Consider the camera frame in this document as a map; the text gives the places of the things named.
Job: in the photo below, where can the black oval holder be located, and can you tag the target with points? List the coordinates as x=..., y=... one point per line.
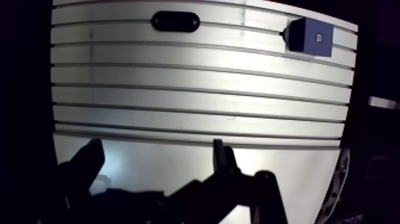
x=175, y=21

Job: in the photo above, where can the dark blue-grey block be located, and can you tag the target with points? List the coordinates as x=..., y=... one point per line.
x=312, y=37

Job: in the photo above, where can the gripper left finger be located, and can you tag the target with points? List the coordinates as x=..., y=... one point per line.
x=78, y=175

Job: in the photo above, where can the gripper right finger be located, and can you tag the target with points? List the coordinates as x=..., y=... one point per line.
x=225, y=187

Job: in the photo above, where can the pale holed curved strip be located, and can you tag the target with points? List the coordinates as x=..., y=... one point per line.
x=339, y=178

